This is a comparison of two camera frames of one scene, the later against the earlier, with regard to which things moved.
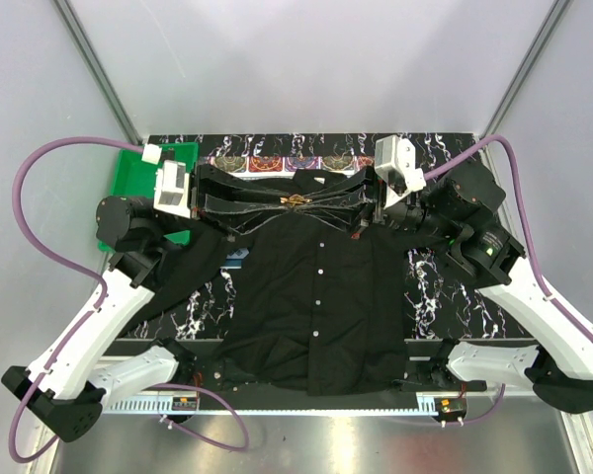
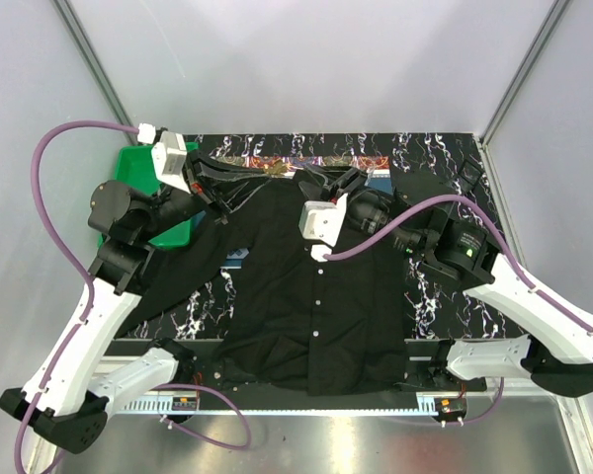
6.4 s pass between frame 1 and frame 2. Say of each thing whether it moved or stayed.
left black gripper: moved
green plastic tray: stayed
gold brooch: moved
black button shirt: stayed
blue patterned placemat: stayed
